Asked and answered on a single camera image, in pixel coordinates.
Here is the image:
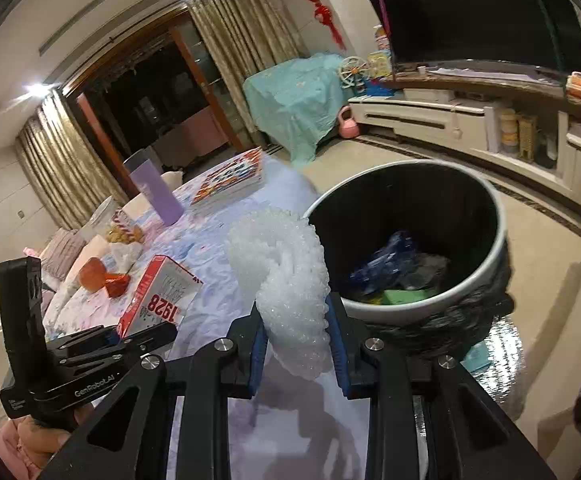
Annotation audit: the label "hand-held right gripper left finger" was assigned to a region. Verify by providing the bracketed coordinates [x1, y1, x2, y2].
[35, 306, 267, 480]

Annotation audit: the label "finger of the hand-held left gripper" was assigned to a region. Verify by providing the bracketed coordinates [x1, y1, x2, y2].
[45, 321, 179, 386]

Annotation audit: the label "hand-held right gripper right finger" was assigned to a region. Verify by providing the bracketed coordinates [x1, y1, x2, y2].
[325, 294, 557, 480]

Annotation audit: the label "red and white box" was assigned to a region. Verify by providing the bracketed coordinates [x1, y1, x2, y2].
[117, 255, 204, 340]

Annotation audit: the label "white bubble wrap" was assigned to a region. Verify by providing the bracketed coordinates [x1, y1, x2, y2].
[225, 210, 332, 382]

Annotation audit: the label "white bin with black bag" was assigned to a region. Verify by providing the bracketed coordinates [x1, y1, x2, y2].
[303, 160, 516, 359]

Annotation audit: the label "person's left forearm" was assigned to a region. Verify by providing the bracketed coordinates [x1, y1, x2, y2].
[0, 417, 32, 479]

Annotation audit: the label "person's left hand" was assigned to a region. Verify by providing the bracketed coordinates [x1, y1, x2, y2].
[19, 404, 92, 477]

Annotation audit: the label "red wrapper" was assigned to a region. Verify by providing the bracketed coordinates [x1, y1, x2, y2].
[103, 272, 132, 299]

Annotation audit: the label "pink striped cushion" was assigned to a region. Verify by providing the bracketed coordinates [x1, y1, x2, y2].
[40, 229, 88, 279]

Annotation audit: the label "orange plastic cup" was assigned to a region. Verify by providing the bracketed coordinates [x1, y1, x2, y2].
[78, 257, 106, 291]

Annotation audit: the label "clear plastic bag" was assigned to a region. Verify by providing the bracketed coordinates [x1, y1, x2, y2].
[113, 242, 144, 274]

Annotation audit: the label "blue snack packet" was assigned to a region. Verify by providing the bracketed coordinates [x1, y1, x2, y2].
[349, 231, 421, 294]

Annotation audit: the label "clear jar of round snacks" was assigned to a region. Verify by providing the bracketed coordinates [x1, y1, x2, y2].
[101, 208, 146, 247]

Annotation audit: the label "teal paper piece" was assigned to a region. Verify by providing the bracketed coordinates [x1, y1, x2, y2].
[463, 347, 492, 372]

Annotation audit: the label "purple bottle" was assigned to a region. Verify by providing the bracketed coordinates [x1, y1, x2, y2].
[123, 157, 184, 226]

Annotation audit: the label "gold patterned curtain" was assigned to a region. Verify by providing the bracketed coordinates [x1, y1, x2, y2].
[15, 92, 132, 231]
[185, 0, 302, 147]

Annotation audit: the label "pale floral tablecloth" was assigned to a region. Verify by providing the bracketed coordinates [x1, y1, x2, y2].
[43, 152, 376, 480]

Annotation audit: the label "white cushion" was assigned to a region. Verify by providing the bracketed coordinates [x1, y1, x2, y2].
[160, 170, 186, 194]

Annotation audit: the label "silver foil sheet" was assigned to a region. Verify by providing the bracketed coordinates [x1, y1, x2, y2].
[415, 319, 527, 480]

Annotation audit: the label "pink kettlebell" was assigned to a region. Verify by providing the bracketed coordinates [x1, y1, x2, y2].
[338, 106, 363, 140]

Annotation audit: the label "wooden framed glass door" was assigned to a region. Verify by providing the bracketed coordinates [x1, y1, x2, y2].
[68, 7, 257, 172]

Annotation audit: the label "white television cabinet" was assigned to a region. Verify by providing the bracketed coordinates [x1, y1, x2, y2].
[348, 72, 581, 217]

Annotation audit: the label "teal cloth covered furniture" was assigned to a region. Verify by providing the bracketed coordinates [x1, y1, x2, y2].
[243, 52, 352, 169]

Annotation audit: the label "stacked round containers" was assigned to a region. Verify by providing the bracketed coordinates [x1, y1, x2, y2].
[499, 108, 519, 154]

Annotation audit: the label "toy ferris wheel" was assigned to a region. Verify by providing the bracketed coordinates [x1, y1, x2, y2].
[338, 56, 369, 92]

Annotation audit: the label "yellow perforated box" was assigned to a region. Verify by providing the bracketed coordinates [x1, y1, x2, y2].
[518, 114, 538, 161]

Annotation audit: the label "yellow toy house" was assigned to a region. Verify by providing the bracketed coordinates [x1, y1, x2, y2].
[368, 50, 394, 79]

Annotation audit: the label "red hanging decoration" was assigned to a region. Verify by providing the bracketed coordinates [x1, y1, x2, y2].
[283, 0, 347, 52]

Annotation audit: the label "black television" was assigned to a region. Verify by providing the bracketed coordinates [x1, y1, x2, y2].
[355, 0, 581, 74]

